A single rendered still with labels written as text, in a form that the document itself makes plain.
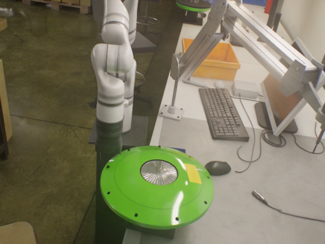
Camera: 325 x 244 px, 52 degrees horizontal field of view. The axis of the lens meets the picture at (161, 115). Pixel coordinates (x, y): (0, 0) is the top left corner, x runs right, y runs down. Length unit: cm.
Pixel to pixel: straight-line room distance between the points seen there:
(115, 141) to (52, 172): 165
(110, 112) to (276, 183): 68
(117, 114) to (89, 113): 233
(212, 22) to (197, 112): 57
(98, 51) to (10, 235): 83
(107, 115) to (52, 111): 239
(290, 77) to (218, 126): 68
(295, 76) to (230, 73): 115
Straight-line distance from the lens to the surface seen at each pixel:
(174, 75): 140
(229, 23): 106
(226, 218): 109
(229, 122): 150
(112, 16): 91
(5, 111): 281
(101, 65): 83
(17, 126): 309
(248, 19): 98
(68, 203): 234
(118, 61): 82
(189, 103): 162
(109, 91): 86
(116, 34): 88
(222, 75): 193
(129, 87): 134
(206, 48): 119
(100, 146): 97
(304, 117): 178
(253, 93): 180
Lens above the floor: 169
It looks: 31 degrees down
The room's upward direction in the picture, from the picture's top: 8 degrees clockwise
